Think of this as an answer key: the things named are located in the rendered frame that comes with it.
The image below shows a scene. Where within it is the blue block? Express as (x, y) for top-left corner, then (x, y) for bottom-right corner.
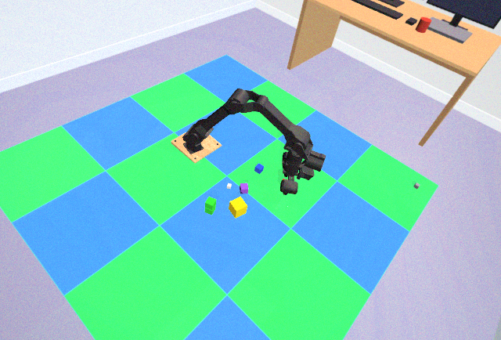
(254, 163), (264, 174)

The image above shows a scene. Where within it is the green block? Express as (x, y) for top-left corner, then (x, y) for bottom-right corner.
(204, 205), (216, 215)
(205, 197), (216, 210)

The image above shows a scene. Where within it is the purple cube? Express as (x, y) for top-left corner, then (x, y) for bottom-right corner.
(240, 183), (249, 194)

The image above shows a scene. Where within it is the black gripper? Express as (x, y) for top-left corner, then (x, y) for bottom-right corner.
(280, 152), (301, 195)

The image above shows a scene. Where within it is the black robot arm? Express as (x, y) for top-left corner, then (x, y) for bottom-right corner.
(182, 89), (326, 180)

